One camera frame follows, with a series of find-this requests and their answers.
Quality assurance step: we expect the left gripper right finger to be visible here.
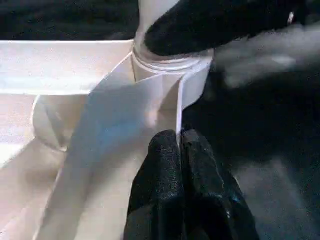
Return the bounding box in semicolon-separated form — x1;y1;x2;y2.
181;128;261;240

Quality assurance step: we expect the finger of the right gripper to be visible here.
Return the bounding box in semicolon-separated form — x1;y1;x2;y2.
144;0;320;57

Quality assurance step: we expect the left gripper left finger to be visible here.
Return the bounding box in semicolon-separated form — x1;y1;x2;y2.
123;130;184;240

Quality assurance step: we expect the white plastic table leg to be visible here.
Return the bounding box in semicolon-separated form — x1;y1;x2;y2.
133;0;214;71

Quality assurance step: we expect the white plastic table top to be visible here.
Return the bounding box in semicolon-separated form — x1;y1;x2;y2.
0;40;215;240

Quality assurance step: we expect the black plastic mat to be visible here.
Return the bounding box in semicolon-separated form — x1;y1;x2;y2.
0;0;320;240

